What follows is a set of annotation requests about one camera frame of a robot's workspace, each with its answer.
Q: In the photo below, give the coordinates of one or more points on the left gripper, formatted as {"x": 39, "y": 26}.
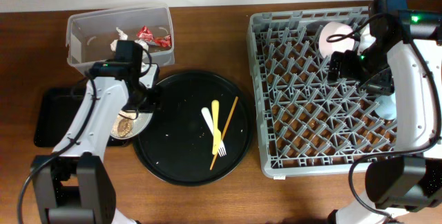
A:
{"x": 150, "y": 108}

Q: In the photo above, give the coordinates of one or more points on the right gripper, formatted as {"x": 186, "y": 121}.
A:
{"x": 382, "y": 84}

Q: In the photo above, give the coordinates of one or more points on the grey plate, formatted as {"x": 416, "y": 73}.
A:
{"x": 141, "y": 123}

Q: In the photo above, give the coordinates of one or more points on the white rice pile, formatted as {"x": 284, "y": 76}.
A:
{"x": 121, "y": 115}

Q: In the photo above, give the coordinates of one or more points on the brown food patty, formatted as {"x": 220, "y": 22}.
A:
{"x": 124, "y": 127}

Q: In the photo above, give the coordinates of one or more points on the pink bowl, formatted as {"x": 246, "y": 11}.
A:
{"x": 334, "y": 28}

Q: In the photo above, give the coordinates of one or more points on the light blue cup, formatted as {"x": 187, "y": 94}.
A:
{"x": 386, "y": 108}

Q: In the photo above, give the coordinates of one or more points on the red snack wrapper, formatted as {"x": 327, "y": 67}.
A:
{"x": 146, "y": 35}

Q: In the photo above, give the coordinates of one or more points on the white napkin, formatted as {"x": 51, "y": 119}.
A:
{"x": 124, "y": 36}

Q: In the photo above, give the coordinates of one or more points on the yellow plastic knife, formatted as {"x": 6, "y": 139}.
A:
{"x": 215, "y": 106}

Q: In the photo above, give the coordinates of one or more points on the wooden chopstick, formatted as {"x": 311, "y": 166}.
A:
{"x": 225, "y": 128}

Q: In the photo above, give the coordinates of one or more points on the white plastic fork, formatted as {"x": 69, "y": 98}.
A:
{"x": 209, "y": 122}

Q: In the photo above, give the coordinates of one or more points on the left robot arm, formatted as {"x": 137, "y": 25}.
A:
{"x": 71, "y": 184}

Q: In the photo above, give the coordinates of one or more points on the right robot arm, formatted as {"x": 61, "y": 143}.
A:
{"x": 396, "y": 52}

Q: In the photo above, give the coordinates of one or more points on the clear plastic waste bin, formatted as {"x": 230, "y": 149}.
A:
{"x": 90, "y": 34}

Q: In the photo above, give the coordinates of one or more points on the grey dishwasher rack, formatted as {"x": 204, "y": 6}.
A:
{"x": 308, "y": 126}

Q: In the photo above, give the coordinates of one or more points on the round black serving tray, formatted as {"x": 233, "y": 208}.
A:
{"x": 176, "y": 146}

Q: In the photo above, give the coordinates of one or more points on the black rectangular tray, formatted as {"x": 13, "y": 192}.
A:
{"x": 58, "y": 109}

